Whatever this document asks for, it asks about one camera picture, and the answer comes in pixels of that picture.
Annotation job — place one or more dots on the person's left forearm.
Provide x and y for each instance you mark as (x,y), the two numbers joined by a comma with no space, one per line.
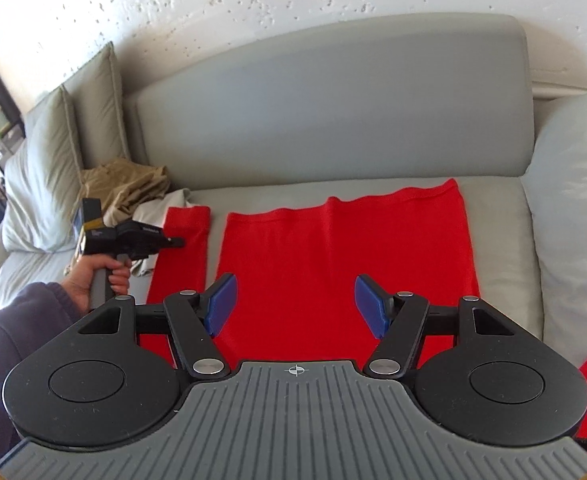
(13,325)

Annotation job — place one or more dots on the grey-green back cushion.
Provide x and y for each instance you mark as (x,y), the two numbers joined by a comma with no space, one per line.
(100,105)

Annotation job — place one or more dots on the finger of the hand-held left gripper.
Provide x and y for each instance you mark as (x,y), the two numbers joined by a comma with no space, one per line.
(174,242)

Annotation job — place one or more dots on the red sweater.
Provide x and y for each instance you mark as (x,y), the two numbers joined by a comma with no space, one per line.
(333,260)

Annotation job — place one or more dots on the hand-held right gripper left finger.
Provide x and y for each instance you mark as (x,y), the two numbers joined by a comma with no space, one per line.
(222,305)

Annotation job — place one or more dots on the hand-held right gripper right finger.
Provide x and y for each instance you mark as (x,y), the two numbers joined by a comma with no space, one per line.
(371,305)

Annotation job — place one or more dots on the pale blue-grey pillow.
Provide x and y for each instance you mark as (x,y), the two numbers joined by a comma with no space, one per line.
(573,200)

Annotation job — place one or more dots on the tan pants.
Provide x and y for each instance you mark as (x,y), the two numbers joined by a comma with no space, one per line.
(123,180)

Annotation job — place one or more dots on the person's left hand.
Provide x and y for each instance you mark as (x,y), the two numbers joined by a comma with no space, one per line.
(79,285)

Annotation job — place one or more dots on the white cloth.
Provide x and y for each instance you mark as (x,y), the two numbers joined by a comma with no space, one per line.
(156,210)

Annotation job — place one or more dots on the light grey pillow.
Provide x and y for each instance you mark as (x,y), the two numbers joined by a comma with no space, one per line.
(40,170)

